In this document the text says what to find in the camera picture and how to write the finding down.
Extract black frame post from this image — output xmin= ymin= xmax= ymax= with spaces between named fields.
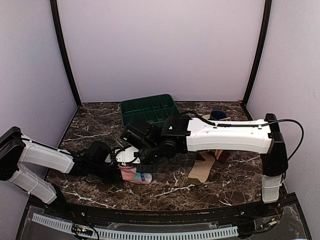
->
xmin=240 ymin=0 xmax=272 ymax=109
xmin=50 ymin=0 xmax=82 ymax=108

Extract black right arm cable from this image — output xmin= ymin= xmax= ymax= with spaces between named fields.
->
xmin=179 ymin=109 xmax=305 ymax=163

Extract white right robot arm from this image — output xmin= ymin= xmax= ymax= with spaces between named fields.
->
xmin=111 ymin=113 xmax=289 ymax=217

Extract pink patterned sock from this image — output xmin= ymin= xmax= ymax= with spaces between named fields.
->
xmin=118 ymin=164 xmax=152 ymax=185

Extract blue mug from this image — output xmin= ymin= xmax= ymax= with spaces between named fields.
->
xmin=209 ymin=110 xmax=227 ymax=121

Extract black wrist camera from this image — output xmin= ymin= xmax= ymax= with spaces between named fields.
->
xmin=87 ymin=141 xmax=111 ymax=164
xmin=120 ymin=117 xmax=152 ymax=149

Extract cream saucer plate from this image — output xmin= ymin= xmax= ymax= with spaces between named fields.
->
xmin=202 ymin=114 xmax=211 ymax=120

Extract black left frame post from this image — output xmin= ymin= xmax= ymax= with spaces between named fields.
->
xmin=50 ymin=0 xmax=82 ymax=108

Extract black front rail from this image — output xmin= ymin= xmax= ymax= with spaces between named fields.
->
xmin=66 ymin=201 xmax=278 ymax=221

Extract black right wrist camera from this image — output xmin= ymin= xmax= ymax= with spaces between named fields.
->
xmin=120 ymin=117 xmax=152 ymax=149

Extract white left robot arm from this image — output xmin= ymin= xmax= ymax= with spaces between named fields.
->
xmin=0 ymin=126 xmax=117 ymax=218

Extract beige sock with olive toe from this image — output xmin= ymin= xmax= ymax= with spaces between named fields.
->
xmin=187 ymin=150 xmax=231 ymax=186

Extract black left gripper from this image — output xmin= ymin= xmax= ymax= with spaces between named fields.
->
xmin=89 ymin=161 xmax=129 ymax=185

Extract white slotted cable duct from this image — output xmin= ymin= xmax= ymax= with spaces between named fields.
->
xmin=31 ymin=213 xmax=239 ymax=240

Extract black right frame post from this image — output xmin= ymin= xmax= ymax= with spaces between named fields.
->
xmin=240 ymin=0 xmax=272 ymax=109

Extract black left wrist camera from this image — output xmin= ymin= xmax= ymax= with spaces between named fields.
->
xmin=87 ymin=141 xmax=111 ymax=164

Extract green compartment tray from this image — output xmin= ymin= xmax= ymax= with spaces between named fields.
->
xmin=120 ymin=93 xmax=181 ymax=127

